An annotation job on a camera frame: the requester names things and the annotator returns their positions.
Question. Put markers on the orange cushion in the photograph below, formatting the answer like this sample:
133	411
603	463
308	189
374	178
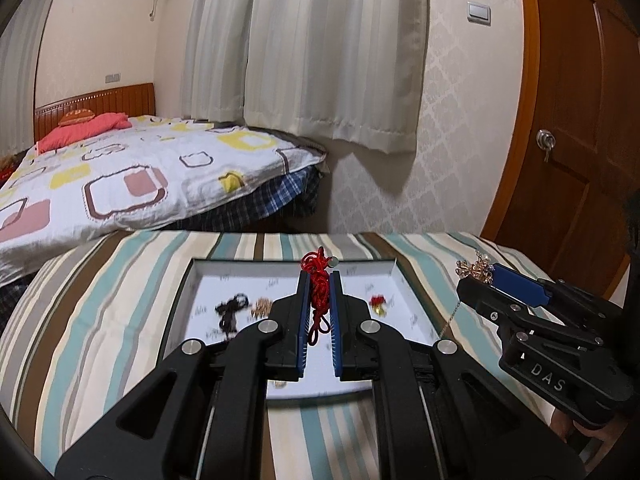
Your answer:
76	116

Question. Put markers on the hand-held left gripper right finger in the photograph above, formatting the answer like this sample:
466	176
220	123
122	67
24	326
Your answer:
337	330

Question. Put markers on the grey striped curtain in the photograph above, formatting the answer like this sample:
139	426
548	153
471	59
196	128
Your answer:
20	85

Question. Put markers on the person's right hand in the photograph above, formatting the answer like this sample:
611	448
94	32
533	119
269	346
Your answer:
567	422

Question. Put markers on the red and gold charm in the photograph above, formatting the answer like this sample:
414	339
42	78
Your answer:
377	305

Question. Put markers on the narrow cream curtain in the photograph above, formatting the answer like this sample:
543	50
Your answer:
220	35

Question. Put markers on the red pillow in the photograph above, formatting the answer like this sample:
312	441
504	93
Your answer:
95	127

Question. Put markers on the bed with patterned quilt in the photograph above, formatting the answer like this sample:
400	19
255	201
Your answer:
175	185

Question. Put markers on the wall light switch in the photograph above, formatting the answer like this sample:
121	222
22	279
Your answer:
479	12

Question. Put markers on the wall outlet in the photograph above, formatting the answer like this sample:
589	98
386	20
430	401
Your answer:
113	78

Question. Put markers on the metal door knob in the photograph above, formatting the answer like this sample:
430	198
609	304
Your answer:
545	140

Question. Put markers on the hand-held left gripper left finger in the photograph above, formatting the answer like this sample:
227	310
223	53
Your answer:
301	330

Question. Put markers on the dark checkered cloth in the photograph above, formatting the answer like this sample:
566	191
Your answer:
15	305

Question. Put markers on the brown wooden door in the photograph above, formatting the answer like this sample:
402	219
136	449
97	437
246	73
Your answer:
585	85

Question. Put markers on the orange wooden door frame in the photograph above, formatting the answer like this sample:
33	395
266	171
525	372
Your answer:
520	110

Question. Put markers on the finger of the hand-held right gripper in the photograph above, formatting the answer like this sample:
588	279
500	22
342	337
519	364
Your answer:
515	285
482	297

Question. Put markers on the white-lined jewelry box tray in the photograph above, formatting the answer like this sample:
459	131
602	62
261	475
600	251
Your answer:
210	290

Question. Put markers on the wide cream curtain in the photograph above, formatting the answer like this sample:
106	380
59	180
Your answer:
340	45

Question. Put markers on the blue plaid sheet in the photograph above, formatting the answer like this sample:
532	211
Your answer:
270	200

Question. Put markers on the wooden headboard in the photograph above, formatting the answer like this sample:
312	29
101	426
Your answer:
125	100

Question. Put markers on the black ribbon choker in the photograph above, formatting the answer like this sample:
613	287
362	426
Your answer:
230	315

